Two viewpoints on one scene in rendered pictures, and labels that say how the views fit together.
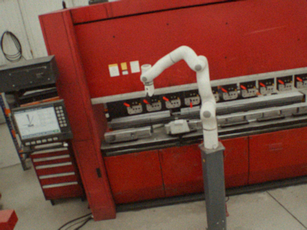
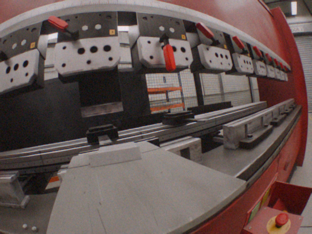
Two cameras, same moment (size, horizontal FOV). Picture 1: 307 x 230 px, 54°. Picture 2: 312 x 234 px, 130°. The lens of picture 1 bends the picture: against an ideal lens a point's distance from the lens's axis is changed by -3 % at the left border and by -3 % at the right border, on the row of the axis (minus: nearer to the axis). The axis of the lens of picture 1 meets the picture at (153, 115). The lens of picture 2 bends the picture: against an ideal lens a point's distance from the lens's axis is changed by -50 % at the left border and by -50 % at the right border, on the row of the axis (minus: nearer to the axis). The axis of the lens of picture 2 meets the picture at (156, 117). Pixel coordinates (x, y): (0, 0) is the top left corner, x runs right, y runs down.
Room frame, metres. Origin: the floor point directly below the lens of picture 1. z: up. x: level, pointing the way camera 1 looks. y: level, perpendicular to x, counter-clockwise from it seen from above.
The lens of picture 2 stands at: (2.67, -0.22, 1.08)
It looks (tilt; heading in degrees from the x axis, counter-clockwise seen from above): 4 degrees down; 335
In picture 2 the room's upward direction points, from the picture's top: 8 degrees counter-clockwise
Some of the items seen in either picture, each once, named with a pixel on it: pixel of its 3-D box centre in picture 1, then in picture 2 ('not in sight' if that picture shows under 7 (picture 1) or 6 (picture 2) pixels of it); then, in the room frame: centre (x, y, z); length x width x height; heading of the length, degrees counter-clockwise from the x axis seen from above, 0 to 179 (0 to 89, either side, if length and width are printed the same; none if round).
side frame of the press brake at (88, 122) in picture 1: (87, 115); not in sight; (3.20, 0.73, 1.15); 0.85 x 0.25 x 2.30; 179
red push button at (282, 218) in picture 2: not in sight; (280, 222); (2.68, -0.49, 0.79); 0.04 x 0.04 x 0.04
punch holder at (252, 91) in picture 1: (247, 87); (253, 61); (2.99, -1.02, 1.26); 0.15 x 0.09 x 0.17; 89
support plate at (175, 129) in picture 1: (179, 127); (121, 172); (2.86, -0.24, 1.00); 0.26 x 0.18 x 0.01; 179
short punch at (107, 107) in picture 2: (176, 109); (100, 94); (3.01, -0.24, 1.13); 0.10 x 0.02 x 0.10; 89
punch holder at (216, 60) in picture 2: (210, 93); (208, 49); (3.00, -0.62, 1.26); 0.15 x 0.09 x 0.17; 89
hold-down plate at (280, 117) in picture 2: (270, 118); (279, 119); (2.93, -1.25, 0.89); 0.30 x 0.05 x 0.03; 89
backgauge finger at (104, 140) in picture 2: (175, 114); (102, 134); (3.17, -0.24, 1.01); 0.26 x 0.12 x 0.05; 179
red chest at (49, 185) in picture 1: (61, 162); not in sight; (3.39, 1.25, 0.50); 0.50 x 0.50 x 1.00; 89
